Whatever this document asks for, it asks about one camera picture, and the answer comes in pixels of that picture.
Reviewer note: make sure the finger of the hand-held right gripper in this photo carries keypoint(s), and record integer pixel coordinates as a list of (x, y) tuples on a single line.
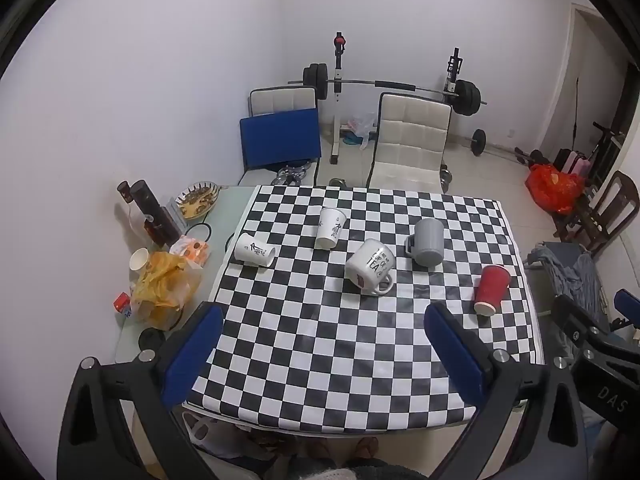
[(628, 306), (575, 322)]

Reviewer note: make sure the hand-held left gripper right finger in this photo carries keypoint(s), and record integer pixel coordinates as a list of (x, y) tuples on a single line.
[(456, 355)]

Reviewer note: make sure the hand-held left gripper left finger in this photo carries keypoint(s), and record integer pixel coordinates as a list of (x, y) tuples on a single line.
[(194, 355)]

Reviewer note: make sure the red cup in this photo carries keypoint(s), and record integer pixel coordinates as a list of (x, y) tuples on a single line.
[(492, 287)]

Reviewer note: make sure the white paper cup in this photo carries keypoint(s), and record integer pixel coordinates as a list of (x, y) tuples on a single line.
[(139, 261)]

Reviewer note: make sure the white cup with black print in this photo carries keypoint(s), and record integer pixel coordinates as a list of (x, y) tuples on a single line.
[(252, 250), (330, 227)]

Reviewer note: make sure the black round lid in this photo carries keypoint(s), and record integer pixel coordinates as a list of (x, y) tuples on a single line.
[(151, 339)]

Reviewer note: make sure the grey cloth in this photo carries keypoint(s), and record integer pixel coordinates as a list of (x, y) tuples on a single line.
[(575, 272)]

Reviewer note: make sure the yellow plastic bag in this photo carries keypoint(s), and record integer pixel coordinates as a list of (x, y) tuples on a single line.
[(162, 290)]

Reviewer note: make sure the white plastic bag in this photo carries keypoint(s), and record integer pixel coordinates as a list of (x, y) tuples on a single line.
[(202, 427)]

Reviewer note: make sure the small red box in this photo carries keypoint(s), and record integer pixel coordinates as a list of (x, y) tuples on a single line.
[(122, 303)]

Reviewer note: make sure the dark wooden chair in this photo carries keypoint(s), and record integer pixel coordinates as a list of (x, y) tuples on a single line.
[(607, 210)]

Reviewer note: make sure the orange white snack packet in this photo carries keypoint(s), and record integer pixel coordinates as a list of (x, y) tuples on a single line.
[(192, 249)]

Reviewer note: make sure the black white checkered tablecloth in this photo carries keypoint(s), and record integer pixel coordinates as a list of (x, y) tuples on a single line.
[(300, 335)]

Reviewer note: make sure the grey mug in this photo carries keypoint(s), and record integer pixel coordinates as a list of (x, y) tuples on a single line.
[(430, 242)]

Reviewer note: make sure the white lettered mug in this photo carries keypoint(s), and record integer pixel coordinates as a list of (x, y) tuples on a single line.
[(370, 260)]

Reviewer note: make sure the red plastic bag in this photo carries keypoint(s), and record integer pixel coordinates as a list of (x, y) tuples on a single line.
[(555, 187)]

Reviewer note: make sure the black cylinder bottle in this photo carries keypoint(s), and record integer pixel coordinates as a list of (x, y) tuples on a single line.
[(155, 215)]

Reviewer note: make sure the pink suitcase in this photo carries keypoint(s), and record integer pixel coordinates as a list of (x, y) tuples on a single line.
[(576, 162)]

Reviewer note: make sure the plate with food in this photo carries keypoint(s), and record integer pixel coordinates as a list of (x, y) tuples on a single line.
[(199, 200)]

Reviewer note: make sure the small dark brown bottle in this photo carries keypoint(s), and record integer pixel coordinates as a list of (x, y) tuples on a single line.
[(124, 192)]

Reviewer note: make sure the small black dumbbell bar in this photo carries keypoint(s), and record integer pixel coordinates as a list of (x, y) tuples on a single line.
[(478, 141)]

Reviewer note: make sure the chrome dumbbell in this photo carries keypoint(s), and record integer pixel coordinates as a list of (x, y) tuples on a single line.
[(292, 172)]

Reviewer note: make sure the white padded chair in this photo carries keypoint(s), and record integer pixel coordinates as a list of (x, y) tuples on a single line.
[(282, 99), (410, 145)]

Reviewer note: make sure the blue board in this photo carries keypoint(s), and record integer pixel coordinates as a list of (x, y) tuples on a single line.
[(280, 137)]

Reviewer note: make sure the clear plastic bag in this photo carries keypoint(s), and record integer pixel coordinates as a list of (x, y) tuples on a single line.
[(362, 127)]

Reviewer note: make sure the barbell with black plates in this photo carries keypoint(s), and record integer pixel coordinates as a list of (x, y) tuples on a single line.
[(467, 94)]

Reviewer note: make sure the white barbell rack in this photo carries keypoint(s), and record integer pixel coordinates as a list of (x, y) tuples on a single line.
[(337, 85)]

